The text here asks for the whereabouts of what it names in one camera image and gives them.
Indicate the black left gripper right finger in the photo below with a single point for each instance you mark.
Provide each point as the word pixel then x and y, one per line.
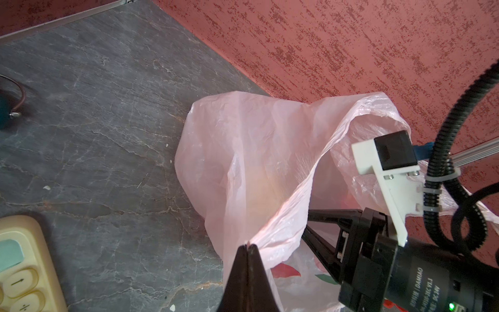
pixel 260 296

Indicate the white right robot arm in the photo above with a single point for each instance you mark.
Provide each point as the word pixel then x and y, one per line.
pixel 424 277

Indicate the yellow calculator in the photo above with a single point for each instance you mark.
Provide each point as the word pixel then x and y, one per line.
pixel 29 281

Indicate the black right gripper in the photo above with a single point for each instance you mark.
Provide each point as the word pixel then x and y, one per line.
pixel 362 267

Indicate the right back corner aluminium profile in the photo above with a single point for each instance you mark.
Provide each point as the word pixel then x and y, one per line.
pixel 476 153

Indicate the green alarm clock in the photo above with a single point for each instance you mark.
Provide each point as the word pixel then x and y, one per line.
pixel 10 111

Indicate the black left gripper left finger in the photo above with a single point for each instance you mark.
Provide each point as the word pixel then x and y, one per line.
pixel 235 298

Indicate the left wall base aluminium strip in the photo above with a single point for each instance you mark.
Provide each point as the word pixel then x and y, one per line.
pixel 20 19

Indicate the pink plastic bag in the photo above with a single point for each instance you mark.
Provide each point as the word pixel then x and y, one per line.
pixel 311 146

